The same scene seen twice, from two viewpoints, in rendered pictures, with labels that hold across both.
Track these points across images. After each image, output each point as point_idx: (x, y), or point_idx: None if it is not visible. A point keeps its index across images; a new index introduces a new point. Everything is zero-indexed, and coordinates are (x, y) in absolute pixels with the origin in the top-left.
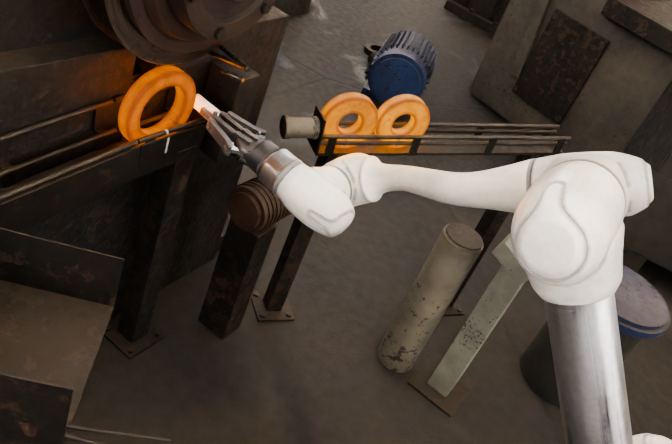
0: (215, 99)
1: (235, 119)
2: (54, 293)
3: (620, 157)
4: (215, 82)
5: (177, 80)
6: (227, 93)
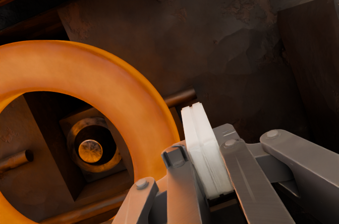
0: (322, 112)
1: (289, 166)
2: None
3: None
4: (298, 61)
5: (26, 70)
6: (327, 73)
